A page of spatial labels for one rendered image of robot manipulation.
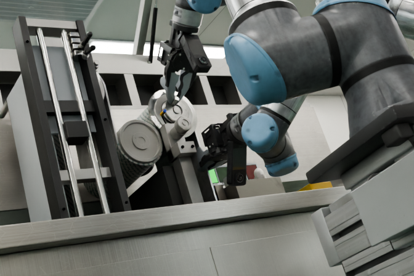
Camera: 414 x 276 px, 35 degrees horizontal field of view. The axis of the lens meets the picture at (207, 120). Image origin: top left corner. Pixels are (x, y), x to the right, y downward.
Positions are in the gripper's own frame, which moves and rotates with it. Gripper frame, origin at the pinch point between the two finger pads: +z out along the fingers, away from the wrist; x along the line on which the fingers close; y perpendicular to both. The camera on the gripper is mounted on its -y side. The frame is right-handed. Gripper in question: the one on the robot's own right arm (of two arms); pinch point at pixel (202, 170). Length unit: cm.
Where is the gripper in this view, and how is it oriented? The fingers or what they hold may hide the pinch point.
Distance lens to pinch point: 175.6
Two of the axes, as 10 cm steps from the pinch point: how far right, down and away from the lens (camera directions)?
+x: -8.2, 0.2, -5.8
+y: -2.8, -8.9, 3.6
